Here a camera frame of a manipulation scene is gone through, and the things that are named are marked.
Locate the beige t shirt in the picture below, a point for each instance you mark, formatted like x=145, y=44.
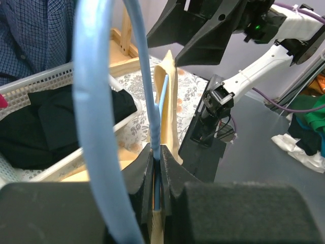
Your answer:
x=165, y=77

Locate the blue plaid shirt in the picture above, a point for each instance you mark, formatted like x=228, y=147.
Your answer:
x=35, y=36

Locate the right wooden clothes rack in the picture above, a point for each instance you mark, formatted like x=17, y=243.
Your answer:
x=124, y=57

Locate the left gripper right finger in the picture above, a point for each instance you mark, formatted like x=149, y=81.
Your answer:
x=180, y=190

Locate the black t shirt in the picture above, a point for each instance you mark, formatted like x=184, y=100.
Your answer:
x=42, y=133

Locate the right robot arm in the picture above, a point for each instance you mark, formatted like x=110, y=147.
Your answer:
x=296, y=41

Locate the clothes pile on floor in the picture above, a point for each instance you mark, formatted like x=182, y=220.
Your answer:
x=304, y=140

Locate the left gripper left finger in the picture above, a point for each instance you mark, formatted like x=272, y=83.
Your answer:
x=138, y=178

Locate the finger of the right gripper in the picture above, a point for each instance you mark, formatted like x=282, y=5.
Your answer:
x=208, y=45
x=178, y=25

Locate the magenta garment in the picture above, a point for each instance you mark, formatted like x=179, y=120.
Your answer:
x=3, y=102

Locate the thin light blue wire hanger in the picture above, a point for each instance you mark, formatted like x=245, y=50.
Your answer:
x=94, y=118

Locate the black base bar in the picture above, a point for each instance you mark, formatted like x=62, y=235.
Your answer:
x=202, y=154

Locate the white plastic basket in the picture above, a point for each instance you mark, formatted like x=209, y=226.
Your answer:
x=16, y=94

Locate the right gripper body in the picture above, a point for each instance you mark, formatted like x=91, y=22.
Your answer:
x=258, y=20

